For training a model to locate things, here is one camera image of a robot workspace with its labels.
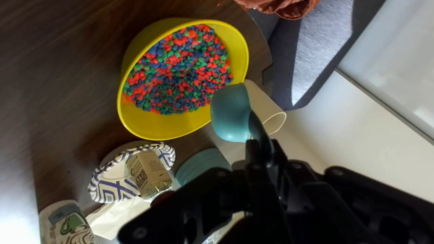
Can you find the blue ladle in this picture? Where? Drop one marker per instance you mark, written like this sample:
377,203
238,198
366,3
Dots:
233,118

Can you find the grey armchair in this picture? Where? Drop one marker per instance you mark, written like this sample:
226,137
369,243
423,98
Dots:
308,51

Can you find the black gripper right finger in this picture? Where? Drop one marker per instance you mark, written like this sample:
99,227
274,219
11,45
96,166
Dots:
342,207

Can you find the patterned paper cup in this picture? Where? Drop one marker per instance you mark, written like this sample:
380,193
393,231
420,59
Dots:
64,223

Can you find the yellow bowl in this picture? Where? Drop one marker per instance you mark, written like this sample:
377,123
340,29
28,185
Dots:
161,128

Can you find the teal and white ribbed canister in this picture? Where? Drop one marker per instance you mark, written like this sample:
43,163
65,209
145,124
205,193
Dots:
199,163

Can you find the blue patterned white plate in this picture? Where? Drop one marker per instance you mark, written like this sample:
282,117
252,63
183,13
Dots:
111,181

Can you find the round dark wooden table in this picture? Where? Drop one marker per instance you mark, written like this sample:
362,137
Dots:
59,68

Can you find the white mug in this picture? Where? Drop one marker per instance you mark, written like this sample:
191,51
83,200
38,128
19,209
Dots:
270,114

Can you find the glass spice jar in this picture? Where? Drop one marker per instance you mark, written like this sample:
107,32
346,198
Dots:
148,174

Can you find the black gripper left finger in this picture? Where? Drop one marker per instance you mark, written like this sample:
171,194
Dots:
191,213

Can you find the orange jacket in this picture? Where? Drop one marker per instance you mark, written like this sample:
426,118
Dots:
289,10

